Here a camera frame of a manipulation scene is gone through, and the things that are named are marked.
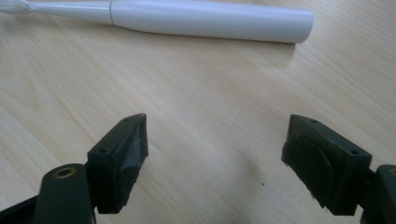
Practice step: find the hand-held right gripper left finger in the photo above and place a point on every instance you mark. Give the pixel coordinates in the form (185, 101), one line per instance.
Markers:
(116, 165)

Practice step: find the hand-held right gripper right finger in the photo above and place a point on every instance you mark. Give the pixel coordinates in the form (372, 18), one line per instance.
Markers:
(327, 168)

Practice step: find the white electric toothbrush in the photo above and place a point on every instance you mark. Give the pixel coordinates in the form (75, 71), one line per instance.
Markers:
(199, 18)

